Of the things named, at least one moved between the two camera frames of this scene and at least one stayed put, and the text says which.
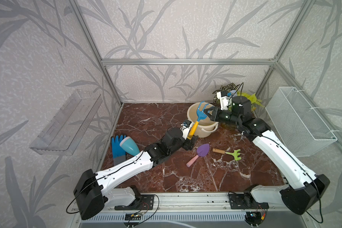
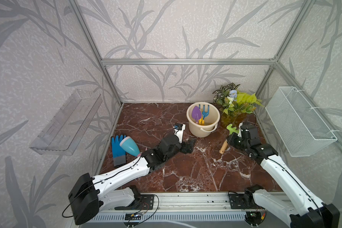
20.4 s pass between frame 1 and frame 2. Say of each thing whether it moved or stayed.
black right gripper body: moved
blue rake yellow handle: moved
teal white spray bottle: stayed
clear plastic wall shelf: stayed
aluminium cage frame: stayed
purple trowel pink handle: moved
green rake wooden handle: moved
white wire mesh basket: stayed
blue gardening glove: stayed
